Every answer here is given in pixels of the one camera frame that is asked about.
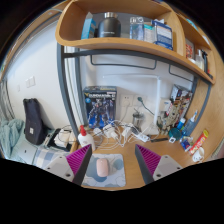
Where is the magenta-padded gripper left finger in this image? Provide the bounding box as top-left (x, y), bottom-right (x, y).
top-left (43, 143), bottom-right (94, 187)

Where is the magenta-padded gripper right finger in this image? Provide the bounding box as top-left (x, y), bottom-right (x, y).
top-left (134, 144), bottom-right (184, 185)

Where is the pink computer mouse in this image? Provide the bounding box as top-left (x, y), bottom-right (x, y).
top-left (95, 157), bottom-right (111, 178)

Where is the grey cloud print mouse pad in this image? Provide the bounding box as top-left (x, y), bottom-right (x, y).
top-left (81, 153), bottom-right (127, 188)

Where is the plaid bed sheet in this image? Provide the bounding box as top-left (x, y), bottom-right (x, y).
top-left (11, 139), bottom-right (73, 169)

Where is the blue snack packet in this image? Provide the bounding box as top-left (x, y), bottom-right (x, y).
top-left (179, 136), bottom-right (194, 152)

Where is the teal round container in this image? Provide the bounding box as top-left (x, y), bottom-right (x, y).
top-left (168, 127), bottom-right (183, 141)

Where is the white red-capped pump bottle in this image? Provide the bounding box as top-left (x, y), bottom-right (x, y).
top-left (77, 124), bottom-right (97, 153)

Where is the white power strip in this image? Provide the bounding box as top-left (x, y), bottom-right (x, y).
top-left (133, 131), bottom-right (151, 143)

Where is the blue spray bottle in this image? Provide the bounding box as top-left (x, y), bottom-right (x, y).
top-left (182, 109), bottom-right (199, 137)

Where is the black bag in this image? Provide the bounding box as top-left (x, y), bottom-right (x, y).
top-left (22, 97), bottom-right (48, 146)

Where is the teal blanket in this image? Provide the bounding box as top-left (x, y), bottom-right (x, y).
top-left (0, 119), bottom-right (25, 158)

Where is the colourful printed box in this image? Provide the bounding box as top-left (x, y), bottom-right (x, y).
top-left (164, 84), bottom-right (194, 129)

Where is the white charger block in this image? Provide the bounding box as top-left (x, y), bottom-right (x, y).
top-left (102, 124), bottom-right (120, 140)

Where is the blue robot model kit box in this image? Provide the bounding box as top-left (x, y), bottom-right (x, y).
top-left (82, 85), bottom-right (118, 129)

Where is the wooden shelf unit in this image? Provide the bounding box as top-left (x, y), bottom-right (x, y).
top-left (54, 0), bottom-right (216, 85)

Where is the white charging cable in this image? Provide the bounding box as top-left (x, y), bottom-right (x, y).
top-left (94, 121), bottom-right (141, 149)

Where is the dark cable with green plug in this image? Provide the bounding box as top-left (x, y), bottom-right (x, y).
top-left (137, 96), bottom-right (156, 116)

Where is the white wall socket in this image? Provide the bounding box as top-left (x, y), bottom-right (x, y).
top-left (120, 94), bottom-right (145, 108)

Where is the grey metal desk frame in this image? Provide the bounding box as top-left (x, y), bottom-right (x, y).
top-left (56, 43), bottom-right (213, 138)

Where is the white wall switch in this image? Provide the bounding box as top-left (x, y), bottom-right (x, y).
top-left (25, 75), bottom-right (36, 89)

